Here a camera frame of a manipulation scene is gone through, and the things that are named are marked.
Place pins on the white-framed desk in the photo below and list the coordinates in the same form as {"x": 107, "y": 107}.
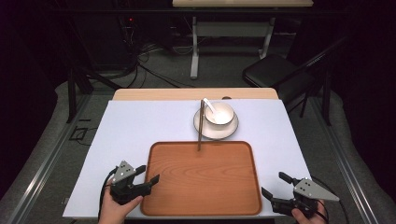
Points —
{"x": 230, "y": 29}

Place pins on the metal floor rail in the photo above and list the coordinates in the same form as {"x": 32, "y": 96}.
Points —
{"x": 345, "y": 168}
{"x": 43, "y": 168}

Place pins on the white plate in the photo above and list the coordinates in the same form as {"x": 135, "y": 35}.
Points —
{"x": 218, "y": 132}

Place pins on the white bowl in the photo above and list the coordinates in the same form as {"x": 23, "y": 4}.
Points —
{"x": 224, "y": 116}

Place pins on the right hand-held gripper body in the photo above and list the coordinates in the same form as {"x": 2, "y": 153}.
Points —
{"x": 303, "y": 194}

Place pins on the person's left hand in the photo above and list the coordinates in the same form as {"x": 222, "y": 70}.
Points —
{"x": 116, "y": 211}

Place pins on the black metal stand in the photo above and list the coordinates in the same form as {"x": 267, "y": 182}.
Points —
{"x": 326, "y": 99}
{"x": 72, "y": 93}

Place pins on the white ceramic spoon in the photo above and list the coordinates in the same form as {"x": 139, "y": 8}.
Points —
{"x": 210, "y": 109}

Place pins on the wooden tray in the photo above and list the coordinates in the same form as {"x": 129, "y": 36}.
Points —
{"x": 200, "y": 183}

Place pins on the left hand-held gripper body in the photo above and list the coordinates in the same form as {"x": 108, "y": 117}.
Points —
{"x": 124, "y": 182}

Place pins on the person's right hand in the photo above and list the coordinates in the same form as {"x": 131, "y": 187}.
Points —
{"x": 306, "y": 219}

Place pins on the black floor socket frame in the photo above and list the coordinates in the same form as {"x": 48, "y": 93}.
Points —
{"x": 78, "y": 133}

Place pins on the black computer tower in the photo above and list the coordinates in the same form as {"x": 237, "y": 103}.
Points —
{"x": 107, "y": 37}

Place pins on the black folding chair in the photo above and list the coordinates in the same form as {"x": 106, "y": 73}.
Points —
{"x": 271, "y": 71}

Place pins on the white table mat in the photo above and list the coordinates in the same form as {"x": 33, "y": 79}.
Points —
{"x": 140, "y": 130}

